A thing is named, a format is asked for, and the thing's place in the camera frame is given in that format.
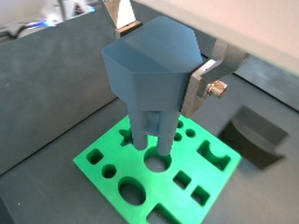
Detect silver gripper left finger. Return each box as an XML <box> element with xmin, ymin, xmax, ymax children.
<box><xmin>103</xmin><ymin>0</ymin><xmax>143</xmax><ymax>39</ymax></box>

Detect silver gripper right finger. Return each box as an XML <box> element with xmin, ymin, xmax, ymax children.
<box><xmin>180</xmin><ymin>39</ymin><xmax>249</xmax><ymax>117</ymax></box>

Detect blue three prong object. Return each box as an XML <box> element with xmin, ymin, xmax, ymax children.
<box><xmin>102</xmin><ymin>16</ymin><xmax>202</xmax><ymax>156</ymax></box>

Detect dark grey block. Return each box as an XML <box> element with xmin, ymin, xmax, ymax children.
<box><xmin>219</xmin><ymin>106</ymin><xmax>289</xmax><ymax>170</ymax></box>

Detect green shape sorter board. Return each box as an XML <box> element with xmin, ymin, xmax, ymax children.
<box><xmin>74</xmin><ymin>117</ymin><xmax>242</xmax><ymax>224</ymax></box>

